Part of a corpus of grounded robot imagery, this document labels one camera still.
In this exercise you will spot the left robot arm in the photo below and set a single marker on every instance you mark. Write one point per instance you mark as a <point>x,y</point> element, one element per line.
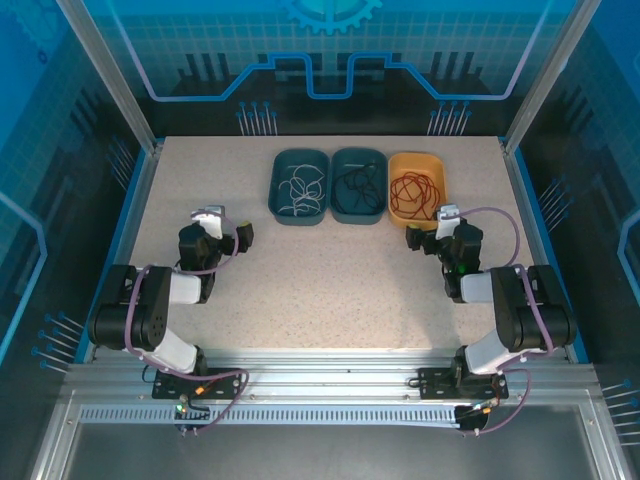
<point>170,350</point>

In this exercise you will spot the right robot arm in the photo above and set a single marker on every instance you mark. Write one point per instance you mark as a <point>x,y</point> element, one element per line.
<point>490,350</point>

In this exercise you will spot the dark teal plastic bin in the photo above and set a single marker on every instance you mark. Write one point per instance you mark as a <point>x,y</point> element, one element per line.
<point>300,221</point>
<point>360,219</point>

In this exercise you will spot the orange plastic bin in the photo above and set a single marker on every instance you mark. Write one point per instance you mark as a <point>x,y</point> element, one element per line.
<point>417,162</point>

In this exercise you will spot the left base connector cluster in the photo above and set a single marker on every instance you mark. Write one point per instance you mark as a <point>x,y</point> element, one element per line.
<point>192,410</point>

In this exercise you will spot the base connector cluster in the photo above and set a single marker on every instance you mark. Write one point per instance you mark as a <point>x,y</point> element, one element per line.
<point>192,410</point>
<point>472,417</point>

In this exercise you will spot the right base connector cluster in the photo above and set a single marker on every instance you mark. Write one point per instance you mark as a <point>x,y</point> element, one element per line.
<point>472,417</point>

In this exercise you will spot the steel sheet base panel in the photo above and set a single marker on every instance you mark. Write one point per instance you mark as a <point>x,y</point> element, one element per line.
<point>325,455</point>

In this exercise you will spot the aluminium side rail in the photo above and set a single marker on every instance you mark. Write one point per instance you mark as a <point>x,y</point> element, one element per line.
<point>532,215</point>
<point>132,215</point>

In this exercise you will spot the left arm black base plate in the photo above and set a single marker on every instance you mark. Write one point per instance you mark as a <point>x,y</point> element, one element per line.
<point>225,380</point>

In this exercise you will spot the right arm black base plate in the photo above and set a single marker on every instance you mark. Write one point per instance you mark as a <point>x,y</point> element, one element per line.
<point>432,382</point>

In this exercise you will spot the aluminium mounting rail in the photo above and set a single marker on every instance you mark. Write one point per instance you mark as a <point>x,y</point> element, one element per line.
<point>325,375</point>

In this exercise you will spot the aluminium frame post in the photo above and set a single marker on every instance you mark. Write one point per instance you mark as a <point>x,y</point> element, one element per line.
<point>550,75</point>
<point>112,75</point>

